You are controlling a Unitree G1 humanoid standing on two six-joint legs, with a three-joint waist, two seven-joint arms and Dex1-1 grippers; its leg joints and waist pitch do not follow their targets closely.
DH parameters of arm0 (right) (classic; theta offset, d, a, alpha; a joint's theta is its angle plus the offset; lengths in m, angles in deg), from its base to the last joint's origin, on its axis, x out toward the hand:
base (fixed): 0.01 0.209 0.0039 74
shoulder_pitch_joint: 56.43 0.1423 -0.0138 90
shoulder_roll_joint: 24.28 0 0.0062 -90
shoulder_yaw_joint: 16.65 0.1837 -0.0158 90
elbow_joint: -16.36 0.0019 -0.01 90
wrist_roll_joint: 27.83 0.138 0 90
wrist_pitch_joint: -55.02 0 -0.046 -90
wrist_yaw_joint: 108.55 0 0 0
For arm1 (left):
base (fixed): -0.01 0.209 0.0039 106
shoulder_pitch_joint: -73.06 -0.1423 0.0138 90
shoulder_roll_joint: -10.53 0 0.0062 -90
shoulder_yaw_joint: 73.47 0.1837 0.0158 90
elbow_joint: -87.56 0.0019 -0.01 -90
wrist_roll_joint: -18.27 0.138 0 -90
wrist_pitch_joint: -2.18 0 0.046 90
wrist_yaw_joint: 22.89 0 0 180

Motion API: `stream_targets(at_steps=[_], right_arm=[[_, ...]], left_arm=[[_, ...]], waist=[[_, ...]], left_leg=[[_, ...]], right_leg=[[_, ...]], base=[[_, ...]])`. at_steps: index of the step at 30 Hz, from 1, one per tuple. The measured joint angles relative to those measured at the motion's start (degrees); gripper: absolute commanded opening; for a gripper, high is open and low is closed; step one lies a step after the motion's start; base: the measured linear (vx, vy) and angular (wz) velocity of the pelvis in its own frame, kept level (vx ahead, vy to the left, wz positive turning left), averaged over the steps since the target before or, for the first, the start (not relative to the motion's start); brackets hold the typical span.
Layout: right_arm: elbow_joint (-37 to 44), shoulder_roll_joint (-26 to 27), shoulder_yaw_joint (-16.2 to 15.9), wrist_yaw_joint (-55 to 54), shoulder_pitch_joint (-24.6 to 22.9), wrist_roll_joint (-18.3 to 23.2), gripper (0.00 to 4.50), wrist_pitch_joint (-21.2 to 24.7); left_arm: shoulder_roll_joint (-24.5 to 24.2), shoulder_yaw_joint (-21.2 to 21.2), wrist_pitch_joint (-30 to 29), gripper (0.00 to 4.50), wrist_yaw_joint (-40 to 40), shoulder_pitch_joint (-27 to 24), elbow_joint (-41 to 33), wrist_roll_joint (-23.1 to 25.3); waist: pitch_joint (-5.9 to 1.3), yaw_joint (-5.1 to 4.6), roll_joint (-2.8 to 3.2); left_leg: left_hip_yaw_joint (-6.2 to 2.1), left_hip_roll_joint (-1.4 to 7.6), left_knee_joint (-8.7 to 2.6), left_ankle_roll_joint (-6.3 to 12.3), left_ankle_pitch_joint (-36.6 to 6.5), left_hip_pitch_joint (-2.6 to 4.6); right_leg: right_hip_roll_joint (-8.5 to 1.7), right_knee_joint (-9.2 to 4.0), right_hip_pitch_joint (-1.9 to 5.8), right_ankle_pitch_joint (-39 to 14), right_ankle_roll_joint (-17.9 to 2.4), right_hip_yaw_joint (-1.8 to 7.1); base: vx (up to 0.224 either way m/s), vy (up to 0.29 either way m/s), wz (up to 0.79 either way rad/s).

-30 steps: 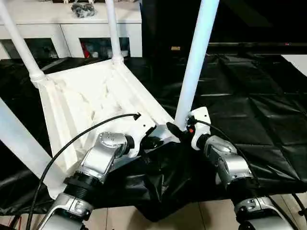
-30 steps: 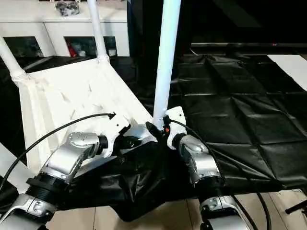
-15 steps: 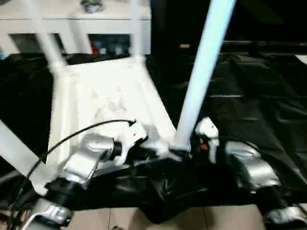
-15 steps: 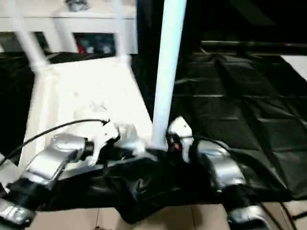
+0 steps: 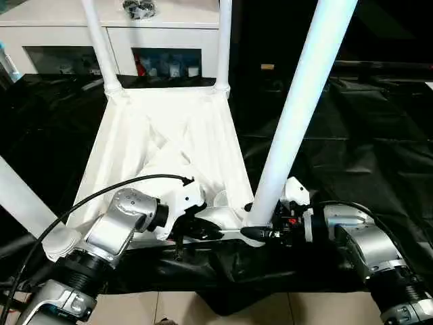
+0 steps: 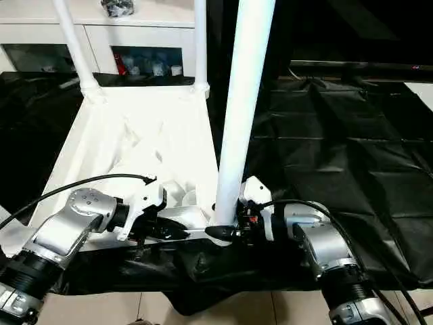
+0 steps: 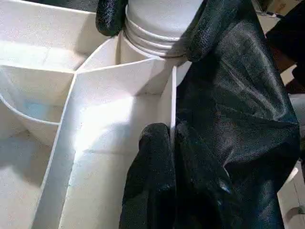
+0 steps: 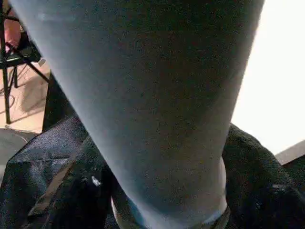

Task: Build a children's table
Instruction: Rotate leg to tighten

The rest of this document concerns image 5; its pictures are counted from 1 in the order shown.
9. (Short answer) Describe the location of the clear bag of black parts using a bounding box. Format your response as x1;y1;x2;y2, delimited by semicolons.
122;0;156;20

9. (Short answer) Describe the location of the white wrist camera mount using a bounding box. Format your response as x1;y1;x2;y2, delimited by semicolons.
157;179;207;242
282;176;314;244

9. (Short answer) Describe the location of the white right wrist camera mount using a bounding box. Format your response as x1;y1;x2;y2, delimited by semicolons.
282;176;314;244

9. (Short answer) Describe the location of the white cabinet with glass doors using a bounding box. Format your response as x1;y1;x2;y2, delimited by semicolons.
0;0;224;79

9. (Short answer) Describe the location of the white plastic table top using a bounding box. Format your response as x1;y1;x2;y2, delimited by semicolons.
42;84;271;261

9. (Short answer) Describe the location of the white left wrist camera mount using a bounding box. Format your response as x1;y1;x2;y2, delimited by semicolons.
157;179;207;242

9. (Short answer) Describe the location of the dark metal rod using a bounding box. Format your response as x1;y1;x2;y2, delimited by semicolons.
333;60;433;68

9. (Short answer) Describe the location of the black plastic mat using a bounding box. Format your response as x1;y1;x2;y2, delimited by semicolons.
0;72;433;318

